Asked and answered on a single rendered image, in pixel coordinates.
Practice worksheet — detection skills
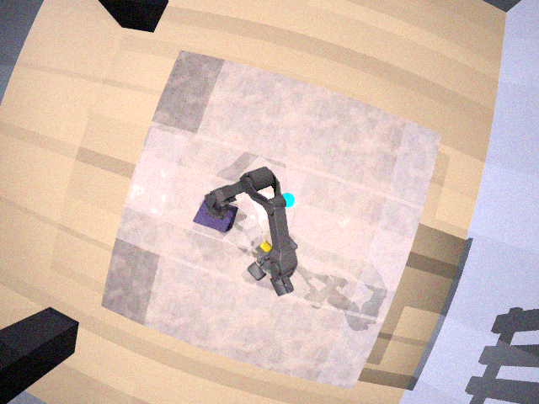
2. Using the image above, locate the cyan circle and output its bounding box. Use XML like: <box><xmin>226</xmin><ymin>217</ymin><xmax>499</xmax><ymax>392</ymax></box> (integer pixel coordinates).
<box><xmin>282</xmin><ymin>193</ymin><xmax>295</xmax><ymax>207</ymax></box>

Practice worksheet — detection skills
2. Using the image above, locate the yellow cylinder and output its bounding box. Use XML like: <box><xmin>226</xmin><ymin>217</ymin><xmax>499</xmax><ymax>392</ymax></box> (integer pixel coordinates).
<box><xmin>260</xmin><ymin>241</ymin><xmax>272</xmax><ymax>252</ymax></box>

